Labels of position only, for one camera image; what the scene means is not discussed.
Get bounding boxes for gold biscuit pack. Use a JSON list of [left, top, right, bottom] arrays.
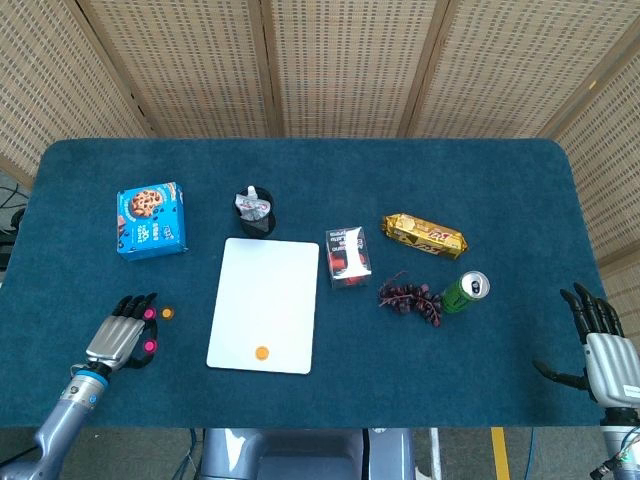
[[382, 213, 470, 262]]

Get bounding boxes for black mesh pen cup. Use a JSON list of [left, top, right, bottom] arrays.
[[232, 186, 278, 239]]

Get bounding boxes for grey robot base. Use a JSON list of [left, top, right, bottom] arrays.
[[197, 428, 416, 480]]

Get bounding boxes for blue felt table cover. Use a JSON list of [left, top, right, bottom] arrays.
[[0, 138, 609, 430]]

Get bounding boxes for coloured wrist wires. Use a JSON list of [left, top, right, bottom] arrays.
[[591, 447, 640, 480]]

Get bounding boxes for black floor cables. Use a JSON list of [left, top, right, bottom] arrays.
[[0, 182, 30, 241]]

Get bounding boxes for silver spout pouch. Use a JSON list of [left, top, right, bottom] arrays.
[[234, 185, 274, 221]]

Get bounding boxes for white magnetic board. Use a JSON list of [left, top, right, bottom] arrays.
[[205, 237, 321, 376]]

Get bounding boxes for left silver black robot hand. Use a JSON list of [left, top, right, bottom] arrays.
[[84, 292, 162, 374]]

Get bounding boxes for blue cookie box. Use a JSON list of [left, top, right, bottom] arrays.
[[116, 181, 189, 263]]

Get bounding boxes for woven folding screen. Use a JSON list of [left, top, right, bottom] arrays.
[[0, 0, 640, 321]]

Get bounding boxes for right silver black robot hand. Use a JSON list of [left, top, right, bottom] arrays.
[[532, 282, 640, 409]]

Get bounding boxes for dark red grape bunch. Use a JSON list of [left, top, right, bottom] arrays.
[[377, 271, 445, 329]]

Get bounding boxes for green energy drink can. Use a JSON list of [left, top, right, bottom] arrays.
[[441, 270, 492, 317]]

